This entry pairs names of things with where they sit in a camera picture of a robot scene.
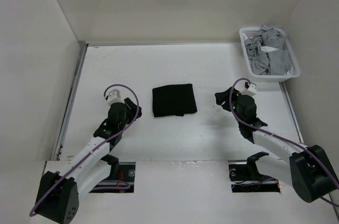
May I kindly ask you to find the black tank top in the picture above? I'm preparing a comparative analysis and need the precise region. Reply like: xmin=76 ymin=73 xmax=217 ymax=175
xmin=152 ymin=84 xmax=198 ymax=118

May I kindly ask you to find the grey tank top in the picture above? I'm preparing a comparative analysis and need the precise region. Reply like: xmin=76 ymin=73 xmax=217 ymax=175
xmin=243 ymin=25 xmax=292 ymax=76

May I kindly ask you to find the metal base plate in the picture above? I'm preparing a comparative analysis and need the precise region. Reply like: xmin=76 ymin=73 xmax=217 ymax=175
xmin=91 ymin=162 xmax=136 ymax=194
xmin=229 ymin=163 xmax=280 ymax=193

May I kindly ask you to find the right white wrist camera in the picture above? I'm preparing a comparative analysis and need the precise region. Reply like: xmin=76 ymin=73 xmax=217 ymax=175
xmin=241 ymin=82 xmax=257 ymax=96

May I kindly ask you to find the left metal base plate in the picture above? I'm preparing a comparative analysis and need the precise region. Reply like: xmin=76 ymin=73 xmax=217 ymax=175
xmin=91 ymin=162 xmax=136 ymax=194

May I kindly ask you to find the white plastic basket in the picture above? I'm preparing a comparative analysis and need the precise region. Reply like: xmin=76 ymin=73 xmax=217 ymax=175
xmin=239 ymin=26 xmax=300 ymax=83

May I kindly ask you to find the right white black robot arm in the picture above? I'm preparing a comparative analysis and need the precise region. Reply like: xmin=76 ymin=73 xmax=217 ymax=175
xmin=215 ymin=84 xmax=338 ymax=203

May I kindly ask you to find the aluminium frame rail left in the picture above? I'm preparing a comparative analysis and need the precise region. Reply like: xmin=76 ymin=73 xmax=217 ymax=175
xmin=50 ymin=41 xmax=88 ymax=160

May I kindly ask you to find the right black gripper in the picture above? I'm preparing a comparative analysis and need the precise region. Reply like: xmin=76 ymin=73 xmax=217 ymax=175
xmin=215 ymin=86 xmax=244 ymax=124

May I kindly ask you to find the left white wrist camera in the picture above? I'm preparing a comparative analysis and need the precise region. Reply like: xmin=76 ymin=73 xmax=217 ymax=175
xmin=105 ymin=89 xmax=124 ymax=106

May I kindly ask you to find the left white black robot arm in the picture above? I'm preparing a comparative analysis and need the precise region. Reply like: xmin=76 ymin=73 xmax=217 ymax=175
xmin=29 ymin=94 xmax=142 ymax=223

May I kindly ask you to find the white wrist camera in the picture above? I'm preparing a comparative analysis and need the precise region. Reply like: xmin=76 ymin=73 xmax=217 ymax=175
xmin=105 ymin=89 xmax=124 ymax=106
xmin=241 ymin=82 xmax=257 ymax=96

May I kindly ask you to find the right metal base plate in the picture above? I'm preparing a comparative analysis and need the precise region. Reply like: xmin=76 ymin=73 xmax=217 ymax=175
xmin=229 ymin=163 xmax=280 ymax=193

